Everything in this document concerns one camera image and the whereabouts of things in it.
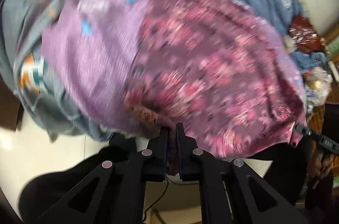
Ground maroon floral small garment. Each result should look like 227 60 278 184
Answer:
124 0 305 159

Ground white clutter pile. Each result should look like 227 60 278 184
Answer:
303 67 333 107

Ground blue crumpled cloth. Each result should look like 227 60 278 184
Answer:
290 51 328 74

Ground dark red plastic bag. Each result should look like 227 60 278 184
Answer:
288 14 325 54

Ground purple flowered bed sheet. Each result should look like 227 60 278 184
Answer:
41 0 308 135

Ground grey star patterned pillow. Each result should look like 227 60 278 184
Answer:
14 51 53 99

